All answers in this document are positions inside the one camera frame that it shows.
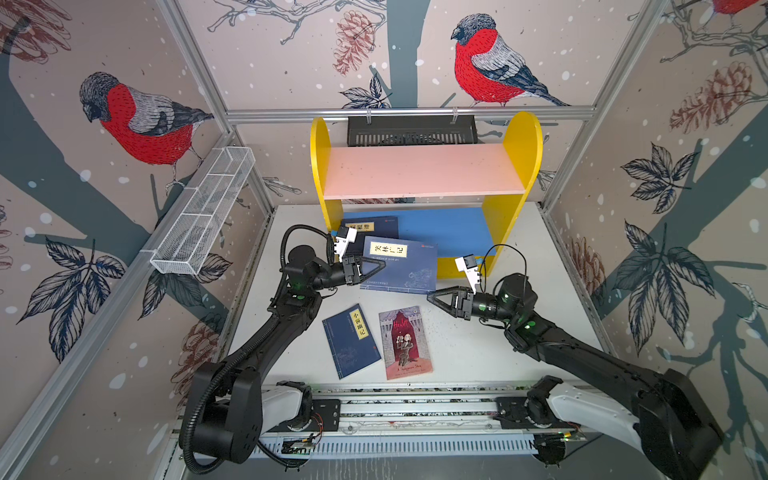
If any black plastic tray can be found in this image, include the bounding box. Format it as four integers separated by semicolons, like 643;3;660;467
347;115;478;147

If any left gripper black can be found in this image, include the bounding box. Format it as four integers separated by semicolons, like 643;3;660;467
308;258;384;294

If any yellow pink blue bookshelf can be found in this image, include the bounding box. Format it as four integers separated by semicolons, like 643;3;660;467
309;112;543;279

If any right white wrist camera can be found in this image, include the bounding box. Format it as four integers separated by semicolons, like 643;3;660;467
454;254;482;294

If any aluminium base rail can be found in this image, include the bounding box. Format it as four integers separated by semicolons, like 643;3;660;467
173;382;667;433

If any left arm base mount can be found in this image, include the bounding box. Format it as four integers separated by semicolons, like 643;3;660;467
261;381;341;433

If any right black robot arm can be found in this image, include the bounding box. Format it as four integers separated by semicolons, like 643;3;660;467
427;272;724;479

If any blue book plant cover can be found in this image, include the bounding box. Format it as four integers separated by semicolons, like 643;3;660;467
341;216;399;256

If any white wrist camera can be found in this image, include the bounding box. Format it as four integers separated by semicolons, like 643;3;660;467
333;226;358;259
454;254;482;294

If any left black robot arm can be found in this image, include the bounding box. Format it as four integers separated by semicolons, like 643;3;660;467
179;225;386;475

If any white wire mesh basket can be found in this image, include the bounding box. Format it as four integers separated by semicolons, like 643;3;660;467
150;146;255;275

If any blue book yellow label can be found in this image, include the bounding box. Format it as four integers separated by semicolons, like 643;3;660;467
322;304;382;379
360;236;438;294

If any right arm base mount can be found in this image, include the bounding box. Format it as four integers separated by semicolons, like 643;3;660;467
493;375;580;430

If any red Hamlet book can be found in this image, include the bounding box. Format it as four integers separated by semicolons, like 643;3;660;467
378;306;433;381

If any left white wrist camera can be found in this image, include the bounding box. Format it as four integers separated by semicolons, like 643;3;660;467
333;226;358;259

